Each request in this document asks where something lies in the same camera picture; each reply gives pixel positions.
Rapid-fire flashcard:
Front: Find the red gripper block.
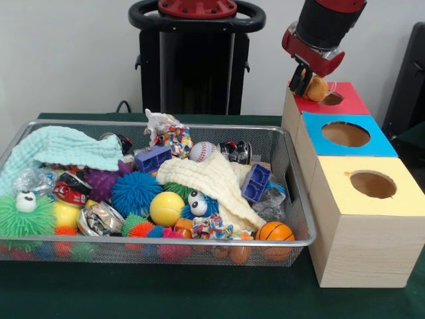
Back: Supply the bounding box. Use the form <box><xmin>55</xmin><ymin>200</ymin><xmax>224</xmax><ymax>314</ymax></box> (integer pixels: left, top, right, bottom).
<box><xmin>282</xmin><ymin>21</ymin><xmax>345</xmax><ymax>97</ymax></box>

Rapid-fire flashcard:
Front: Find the small brown plush toy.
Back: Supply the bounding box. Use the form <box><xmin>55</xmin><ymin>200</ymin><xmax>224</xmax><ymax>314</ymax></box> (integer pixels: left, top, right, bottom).
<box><xmin>307</xmin><ymin>75</ymin><xmax>337</xmax><ymax>102</ymax></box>

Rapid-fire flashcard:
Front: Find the purple plastic toy block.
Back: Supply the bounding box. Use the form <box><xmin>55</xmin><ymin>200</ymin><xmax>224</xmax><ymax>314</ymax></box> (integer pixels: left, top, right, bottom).
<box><xmin>241</xmin><ymin>162</ymin><xmax>272</xmax><ymax>204</ymax></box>

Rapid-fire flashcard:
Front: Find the cream yellow cloth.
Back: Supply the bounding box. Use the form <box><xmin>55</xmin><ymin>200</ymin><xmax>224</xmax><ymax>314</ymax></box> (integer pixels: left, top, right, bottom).
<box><xmin>155</xmin><ymin>151</ymin><xmax>268</xmax><ymax>233</ymax></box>

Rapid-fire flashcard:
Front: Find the smooth yellow ball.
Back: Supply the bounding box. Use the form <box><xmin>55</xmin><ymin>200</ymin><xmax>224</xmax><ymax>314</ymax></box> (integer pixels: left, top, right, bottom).
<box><xmin>149</xmin><ymin>191</ymin><xmax>186</xmax><ymax>227</ymax></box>

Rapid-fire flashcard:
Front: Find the plain blue spiky ball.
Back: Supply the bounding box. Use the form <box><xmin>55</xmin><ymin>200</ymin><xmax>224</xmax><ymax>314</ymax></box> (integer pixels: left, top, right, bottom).
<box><xmin>111</xmin><ymin>171</ymin><xmax>163</xmax><ymax>219</ymax></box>

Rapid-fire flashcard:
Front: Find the shallow metal mesh bin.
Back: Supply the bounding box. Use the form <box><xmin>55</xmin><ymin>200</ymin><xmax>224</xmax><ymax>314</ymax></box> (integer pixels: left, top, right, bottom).
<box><xmin>0</xmin><ymin>119</ymin><xmax>317</xmax><ymax>268</ymax></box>

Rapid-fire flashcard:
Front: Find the wooden box with three holes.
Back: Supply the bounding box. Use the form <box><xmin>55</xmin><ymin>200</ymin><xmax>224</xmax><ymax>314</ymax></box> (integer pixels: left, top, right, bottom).
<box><xmin>280</xmin><ymin>80</ymin><xmax>425</xmax><ymax>289</ymax></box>

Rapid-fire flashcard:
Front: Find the crushed black drink can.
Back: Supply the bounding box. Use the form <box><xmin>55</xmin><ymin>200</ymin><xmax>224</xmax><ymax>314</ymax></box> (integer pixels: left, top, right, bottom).
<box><xmin>217</xmin><ymin>140</ymin><xmax>253</xmax><ymax>165</ymax></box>

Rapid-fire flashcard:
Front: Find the black upright panel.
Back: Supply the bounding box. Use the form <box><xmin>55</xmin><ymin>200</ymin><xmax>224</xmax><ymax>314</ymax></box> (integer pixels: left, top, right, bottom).
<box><xmin>381</xmin><ymin>22</ymin><xmax>425</xmax><ymax>134</ymax></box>

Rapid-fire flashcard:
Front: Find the white toy baseball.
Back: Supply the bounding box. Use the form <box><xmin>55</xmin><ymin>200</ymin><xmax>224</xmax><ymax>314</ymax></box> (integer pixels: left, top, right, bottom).
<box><xmin>189</xmin><ymin>142</ymin><xmax>217</xmax><ymax>163</ymax></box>

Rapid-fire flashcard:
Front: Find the crushed clear water bottle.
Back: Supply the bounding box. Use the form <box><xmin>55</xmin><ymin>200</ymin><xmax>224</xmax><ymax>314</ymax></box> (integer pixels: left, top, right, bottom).
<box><xmin>252</xmin><ymin>175</ymin><xmax>287</xmax><ymax>223</ymax></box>

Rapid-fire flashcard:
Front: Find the dark green table cloth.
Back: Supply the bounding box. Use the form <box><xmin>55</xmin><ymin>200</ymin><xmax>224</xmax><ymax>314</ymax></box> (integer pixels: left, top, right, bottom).
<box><xmin>0</xmin><ymin>112</ymin><xmax>425</xmax><ymax>319</ymax></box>
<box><xmin>391</xmin><ymin>128</ymin><xmax>425</xmax><ymax>161</ymax></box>

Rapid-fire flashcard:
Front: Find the orange toy basketball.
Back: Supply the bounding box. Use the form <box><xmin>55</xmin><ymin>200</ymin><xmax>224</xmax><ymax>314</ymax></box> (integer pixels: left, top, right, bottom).
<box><xmin>255</xmin><ymin>221</ymin><xmax>296</xmax><ymax>241</ymax></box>

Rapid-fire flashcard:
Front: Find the crushed silver drink can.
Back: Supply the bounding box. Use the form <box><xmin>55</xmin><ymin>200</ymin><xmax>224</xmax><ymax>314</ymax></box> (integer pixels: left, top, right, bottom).
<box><xmin>76</xmin><ymin>201</ymin><xmax>126</xmax><ymax>237</ymax></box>

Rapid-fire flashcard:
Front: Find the mint green cloth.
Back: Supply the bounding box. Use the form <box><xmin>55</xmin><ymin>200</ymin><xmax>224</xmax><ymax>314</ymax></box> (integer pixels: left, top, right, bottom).
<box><xmin>0</xmin><ymin>125</ymin><xmax>124</xmax><ymax>197</ymax></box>

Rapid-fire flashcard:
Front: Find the green spiky ball with eyes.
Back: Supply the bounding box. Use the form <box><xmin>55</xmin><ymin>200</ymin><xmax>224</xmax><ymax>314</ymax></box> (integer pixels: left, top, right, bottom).
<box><xmin>0</xmin><ymin>191</ymin><xmax>56</xmax><ymax>247</ymax></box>

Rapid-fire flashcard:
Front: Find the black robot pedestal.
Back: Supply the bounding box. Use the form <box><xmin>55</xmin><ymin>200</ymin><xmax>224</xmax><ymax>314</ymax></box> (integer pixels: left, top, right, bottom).
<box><xmin>128</xmin><ymin>0</ymin><xmax>266</xmax><ymax>116</ymax></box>

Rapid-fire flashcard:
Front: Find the black power cable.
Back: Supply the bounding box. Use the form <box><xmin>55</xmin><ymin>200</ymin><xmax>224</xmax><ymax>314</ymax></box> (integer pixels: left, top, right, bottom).
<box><xmin>115</xmin><ymin>99</ymin><xmax>134</xmax><ymax>114</ymax></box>

